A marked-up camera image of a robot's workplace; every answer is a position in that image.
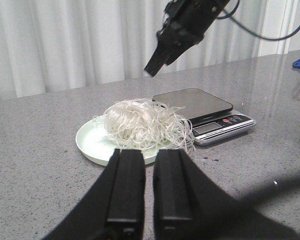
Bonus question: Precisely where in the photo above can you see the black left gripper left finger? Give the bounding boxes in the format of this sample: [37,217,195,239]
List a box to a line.
[44,149,146,240]

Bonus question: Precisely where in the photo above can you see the light green round plate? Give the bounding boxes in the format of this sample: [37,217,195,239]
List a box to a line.
[75,117,171,167]

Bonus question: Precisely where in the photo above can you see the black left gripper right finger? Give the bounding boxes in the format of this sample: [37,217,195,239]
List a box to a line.
[153,149,300,240]

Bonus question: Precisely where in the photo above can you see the black cable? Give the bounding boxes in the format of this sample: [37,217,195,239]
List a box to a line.
[216,0,300,41]

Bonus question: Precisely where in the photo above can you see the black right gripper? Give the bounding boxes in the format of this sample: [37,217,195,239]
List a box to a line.
[144,0,229,77]

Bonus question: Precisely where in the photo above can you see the white translucent vermicelli bundle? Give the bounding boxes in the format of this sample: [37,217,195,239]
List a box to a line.
[92,98,195,154]

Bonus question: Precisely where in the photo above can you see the white pleated curtain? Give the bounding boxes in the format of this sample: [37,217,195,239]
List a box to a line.
[0,0,300,100]

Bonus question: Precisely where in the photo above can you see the black silver kitchen scale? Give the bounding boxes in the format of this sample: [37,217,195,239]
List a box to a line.
[152,88,256,146]

